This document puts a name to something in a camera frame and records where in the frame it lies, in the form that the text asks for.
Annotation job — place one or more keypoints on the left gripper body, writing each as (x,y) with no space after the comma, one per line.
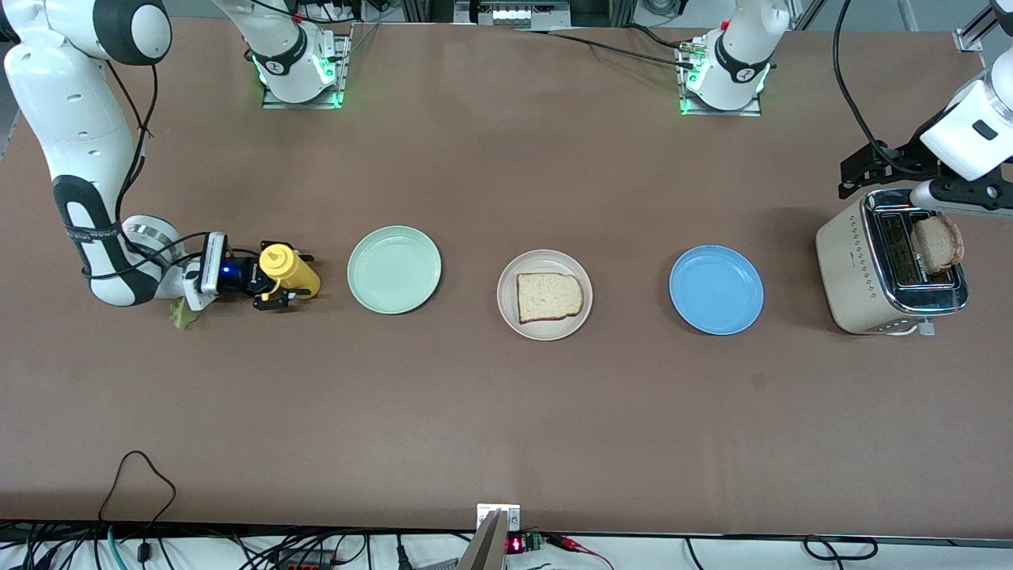
(888,161)

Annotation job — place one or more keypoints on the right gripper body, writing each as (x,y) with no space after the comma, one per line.
(244,276)

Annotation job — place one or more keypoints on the yellow squeeze bottle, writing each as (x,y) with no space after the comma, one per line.
(293,273)

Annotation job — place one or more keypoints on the green lettuce leaf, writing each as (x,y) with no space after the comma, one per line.
(184,317)

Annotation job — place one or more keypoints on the bread slice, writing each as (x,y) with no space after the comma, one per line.
(938,245)
(550,298)

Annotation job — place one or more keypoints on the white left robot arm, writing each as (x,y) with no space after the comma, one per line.
(744,47)

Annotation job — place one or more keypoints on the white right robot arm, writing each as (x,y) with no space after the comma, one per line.
(79,119)

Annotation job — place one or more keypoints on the light green plate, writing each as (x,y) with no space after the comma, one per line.
(394,269)

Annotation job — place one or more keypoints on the blue plate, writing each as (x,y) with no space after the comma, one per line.
(716,290)

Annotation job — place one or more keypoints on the beige plate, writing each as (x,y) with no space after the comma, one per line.
(546,332)

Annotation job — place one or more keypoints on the beige chrome toaster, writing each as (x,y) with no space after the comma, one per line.
(851,269)

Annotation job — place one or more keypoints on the grey equipment box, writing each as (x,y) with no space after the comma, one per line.
(506,14)

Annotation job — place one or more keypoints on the grey metal bar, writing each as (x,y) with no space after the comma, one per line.
(484,550)

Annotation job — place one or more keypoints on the red digit display module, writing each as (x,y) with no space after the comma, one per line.
(514,545)

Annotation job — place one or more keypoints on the aluminium corner bracket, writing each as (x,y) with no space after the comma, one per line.
(967,41)

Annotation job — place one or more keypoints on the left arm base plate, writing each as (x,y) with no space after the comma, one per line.
(752,112)

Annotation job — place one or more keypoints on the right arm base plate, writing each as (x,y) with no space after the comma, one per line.
(301,105)

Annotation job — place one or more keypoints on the silver mounting bracket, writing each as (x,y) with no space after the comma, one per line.
(510,514)

